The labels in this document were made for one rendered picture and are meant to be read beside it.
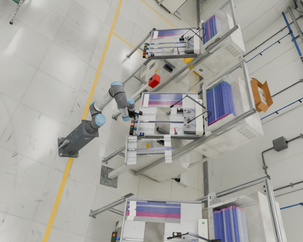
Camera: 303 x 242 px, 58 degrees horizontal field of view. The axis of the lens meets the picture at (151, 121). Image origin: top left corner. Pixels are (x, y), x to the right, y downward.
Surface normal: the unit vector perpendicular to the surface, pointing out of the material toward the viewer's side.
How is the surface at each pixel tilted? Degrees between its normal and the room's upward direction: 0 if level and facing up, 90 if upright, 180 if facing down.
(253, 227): 90
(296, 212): 90
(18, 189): 0
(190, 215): 44
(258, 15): 90
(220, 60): 90
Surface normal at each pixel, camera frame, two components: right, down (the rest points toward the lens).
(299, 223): -0.77, -0.46
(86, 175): 0.64, -0.44
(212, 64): -0.08, 0.77
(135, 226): -0.08, -0.64
